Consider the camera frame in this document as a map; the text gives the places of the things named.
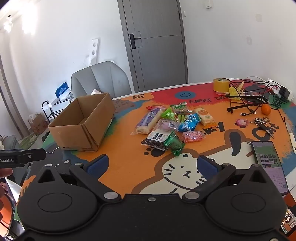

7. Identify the black shoe rack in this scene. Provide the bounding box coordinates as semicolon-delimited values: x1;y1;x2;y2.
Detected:
41;97;75;125

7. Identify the blue plastic bag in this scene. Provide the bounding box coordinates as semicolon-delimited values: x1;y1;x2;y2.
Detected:
55;81;70;98

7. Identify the white handled knife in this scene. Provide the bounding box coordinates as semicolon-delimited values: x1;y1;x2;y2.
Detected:
285;118;296;153

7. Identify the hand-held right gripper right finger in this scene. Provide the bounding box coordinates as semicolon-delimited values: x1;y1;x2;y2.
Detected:
183;155;266;205

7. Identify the grey upholstered chair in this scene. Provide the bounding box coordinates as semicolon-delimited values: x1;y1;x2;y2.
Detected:
70;61;133;100

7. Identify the grey door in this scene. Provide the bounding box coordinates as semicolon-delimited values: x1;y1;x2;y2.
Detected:
117;0;188;93

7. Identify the white power strip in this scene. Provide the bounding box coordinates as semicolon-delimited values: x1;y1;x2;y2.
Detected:
265;80;293;103

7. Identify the blue snack packet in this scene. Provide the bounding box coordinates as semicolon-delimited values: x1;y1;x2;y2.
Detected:
178;113;202;133

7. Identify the yellow plastic item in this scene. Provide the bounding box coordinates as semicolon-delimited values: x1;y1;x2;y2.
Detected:
228;81;246;99

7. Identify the smartphone showing video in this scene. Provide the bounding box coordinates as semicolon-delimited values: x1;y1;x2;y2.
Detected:
280;207;296;239

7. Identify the brown cardboard box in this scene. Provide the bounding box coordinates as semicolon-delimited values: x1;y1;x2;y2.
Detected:
48;93;116;152

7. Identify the black white seed packet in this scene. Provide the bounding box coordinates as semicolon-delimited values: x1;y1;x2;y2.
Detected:
141;131;171;151

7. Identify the orange white cracker packet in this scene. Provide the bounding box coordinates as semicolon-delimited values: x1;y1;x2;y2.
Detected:
194;108;218;129

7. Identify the yellow tape roll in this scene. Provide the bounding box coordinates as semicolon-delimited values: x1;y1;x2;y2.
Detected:
213;78;232;93

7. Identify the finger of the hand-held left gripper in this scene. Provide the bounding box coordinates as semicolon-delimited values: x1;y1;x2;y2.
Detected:
24;148;47;163

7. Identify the green floor mat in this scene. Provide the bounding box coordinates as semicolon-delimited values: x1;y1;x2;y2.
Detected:
19;133;41;150

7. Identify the bright green snack packet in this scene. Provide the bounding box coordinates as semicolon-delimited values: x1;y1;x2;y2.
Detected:
160;108;180;121

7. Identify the black charger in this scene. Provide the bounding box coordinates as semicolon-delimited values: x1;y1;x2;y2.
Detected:
277;85;292;99

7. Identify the dark green snack packet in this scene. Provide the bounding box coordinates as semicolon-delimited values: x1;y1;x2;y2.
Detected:
164;132;186;156

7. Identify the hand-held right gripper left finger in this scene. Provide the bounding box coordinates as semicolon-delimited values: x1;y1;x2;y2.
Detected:
37;154;122;205

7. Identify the small printed carton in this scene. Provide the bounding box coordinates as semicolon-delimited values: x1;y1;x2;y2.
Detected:
27;113;47;135

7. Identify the clear cracker packet red print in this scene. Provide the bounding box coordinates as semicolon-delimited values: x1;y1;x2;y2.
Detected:
182;130;206;143

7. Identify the purple long bread packet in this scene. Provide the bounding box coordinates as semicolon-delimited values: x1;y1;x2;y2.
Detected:
131;106;166;135

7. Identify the black wire stand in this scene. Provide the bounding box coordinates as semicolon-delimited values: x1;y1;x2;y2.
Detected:
225;80;270;114

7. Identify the bunch of keys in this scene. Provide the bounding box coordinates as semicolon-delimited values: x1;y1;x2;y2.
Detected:
248;117;276;139

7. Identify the white foam board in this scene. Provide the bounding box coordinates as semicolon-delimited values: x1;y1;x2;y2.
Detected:
83;38;101;68

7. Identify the smartphone with lit screen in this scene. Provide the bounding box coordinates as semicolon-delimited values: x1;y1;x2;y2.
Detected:
251;140;289;196

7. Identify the black door handle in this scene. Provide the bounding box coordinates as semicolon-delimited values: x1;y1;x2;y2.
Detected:
129;33;142;49

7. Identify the cookie packet green label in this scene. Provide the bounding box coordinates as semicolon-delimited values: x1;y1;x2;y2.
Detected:
170;102;193;116

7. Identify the pink round cake packet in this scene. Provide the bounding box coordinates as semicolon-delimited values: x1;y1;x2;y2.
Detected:
154;119;181;133

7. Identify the person's left hand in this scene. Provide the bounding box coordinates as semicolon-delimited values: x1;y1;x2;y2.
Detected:
0;168;14;200

